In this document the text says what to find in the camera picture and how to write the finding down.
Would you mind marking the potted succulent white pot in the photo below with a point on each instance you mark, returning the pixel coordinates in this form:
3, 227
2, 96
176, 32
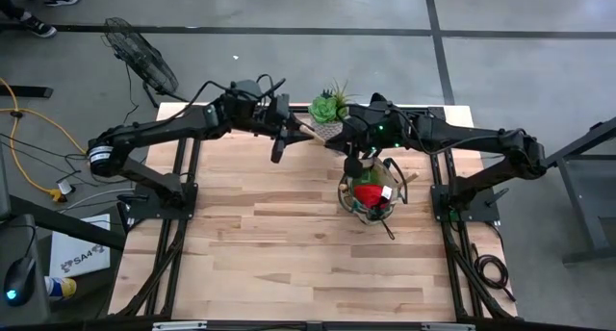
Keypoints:
323, 110

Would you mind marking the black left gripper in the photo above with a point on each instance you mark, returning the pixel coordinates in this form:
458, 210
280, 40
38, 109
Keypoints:
279, 114

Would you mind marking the black metal table frame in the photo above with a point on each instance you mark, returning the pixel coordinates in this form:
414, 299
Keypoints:
437, 112

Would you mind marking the person's leg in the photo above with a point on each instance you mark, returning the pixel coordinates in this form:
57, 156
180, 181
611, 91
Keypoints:
9, 6

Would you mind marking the yellow blue white object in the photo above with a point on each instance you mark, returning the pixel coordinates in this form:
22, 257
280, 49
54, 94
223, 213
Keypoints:
60, 287

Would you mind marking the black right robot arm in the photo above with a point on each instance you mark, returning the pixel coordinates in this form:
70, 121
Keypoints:
462, 136

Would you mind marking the grey power adapter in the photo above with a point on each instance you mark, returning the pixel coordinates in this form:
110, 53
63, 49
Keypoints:
65, 187

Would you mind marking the dark grey metal stand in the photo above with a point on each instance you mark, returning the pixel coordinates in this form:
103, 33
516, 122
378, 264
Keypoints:
584, 143

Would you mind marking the black table clamp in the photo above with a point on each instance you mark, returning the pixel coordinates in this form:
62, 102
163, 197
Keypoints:
379, 99

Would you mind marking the tan gardening bag green trim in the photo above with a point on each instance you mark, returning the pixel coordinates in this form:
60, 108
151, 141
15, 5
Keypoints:
368, 219

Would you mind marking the white SA4 sign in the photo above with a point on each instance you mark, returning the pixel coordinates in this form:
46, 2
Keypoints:
82, 261

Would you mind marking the dark grey desk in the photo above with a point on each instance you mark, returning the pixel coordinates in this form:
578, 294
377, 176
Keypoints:
72, 226

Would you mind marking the silver metal bracket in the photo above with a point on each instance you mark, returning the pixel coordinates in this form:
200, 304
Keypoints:
447, 327
178, 326

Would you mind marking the black floor fan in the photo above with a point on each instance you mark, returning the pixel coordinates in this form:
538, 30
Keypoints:
139, 57

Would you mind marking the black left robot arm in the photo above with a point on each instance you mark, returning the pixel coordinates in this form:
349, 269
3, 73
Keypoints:
163, 129

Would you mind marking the black computer mouse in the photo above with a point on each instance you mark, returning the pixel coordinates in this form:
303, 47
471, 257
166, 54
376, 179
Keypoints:
19, 279

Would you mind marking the black flat bar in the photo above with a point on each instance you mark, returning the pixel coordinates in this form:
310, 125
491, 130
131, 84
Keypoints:
26, 91

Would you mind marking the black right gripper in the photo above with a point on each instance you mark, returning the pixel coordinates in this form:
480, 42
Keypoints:
368, 134

